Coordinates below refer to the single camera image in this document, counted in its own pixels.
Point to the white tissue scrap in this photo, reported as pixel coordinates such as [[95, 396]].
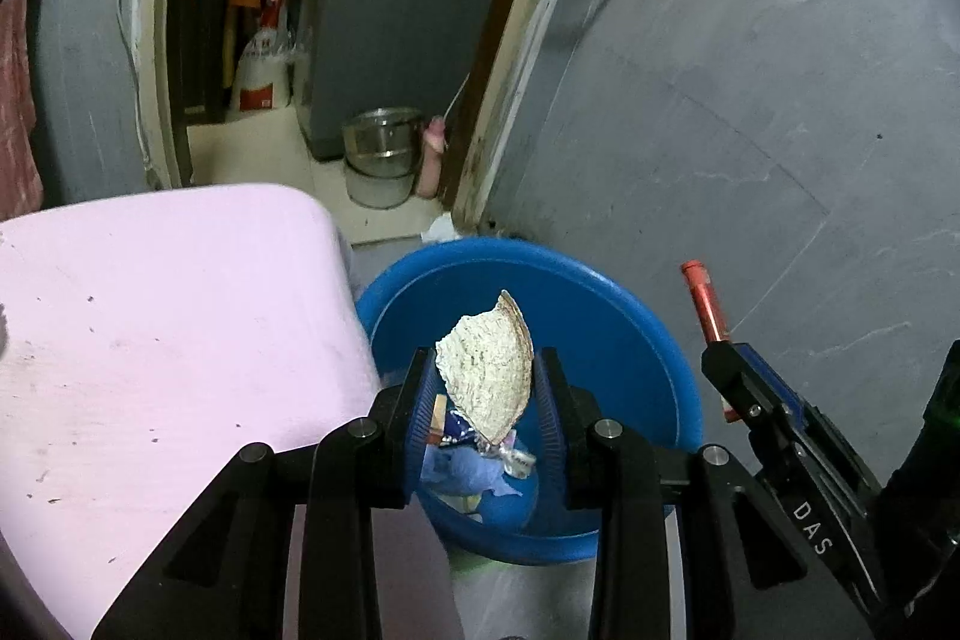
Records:
[[441, 230]]

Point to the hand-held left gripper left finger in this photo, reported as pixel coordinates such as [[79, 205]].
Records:
[[420, 415]]

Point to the wooden door frame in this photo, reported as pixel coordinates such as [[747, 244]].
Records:
[[510, 48]]

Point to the red tube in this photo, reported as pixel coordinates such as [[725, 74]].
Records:
[[703, 302]]

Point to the blue terry towel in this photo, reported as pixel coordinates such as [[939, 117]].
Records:
[[465, 475]]

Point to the white red-print sack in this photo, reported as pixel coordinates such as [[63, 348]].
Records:
[[261, 78]]

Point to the pink bottle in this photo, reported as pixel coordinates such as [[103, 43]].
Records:
[[431, 160]]

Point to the pink floral table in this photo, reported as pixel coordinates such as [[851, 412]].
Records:
[[150, 310]]

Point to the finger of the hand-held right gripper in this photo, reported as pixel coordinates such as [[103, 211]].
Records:
[[754, 396]]

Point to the blue plastic basin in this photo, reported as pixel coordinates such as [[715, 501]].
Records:
[[600, 340]]

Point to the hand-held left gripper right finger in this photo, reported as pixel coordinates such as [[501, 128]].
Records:
[[549, 415]]

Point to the steel pot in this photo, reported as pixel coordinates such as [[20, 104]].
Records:
[[381, 189], [382, 141]]

